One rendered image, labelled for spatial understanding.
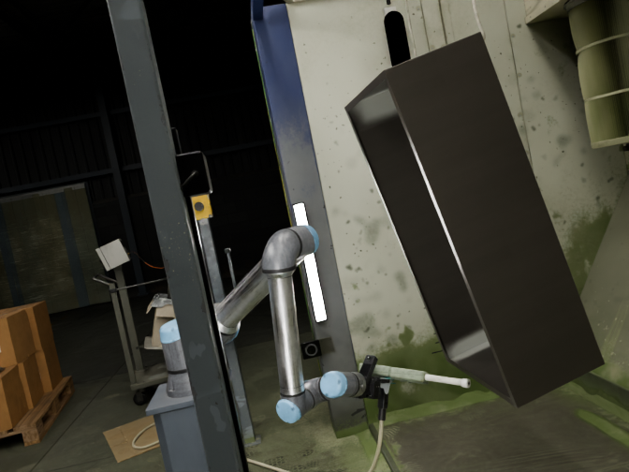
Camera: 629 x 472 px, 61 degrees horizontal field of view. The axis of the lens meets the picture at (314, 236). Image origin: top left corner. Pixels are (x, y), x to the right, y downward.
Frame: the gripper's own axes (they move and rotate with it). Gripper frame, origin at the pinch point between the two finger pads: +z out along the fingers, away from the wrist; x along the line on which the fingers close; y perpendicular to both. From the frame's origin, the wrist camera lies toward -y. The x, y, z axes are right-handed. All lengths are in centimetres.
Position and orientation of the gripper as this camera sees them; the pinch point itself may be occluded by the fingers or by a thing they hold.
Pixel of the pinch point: (386, 378)
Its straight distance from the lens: 229.3
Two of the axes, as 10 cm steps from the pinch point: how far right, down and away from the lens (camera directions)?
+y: -1.0, 9.8, -1.8
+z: 6.4, 2.0, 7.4
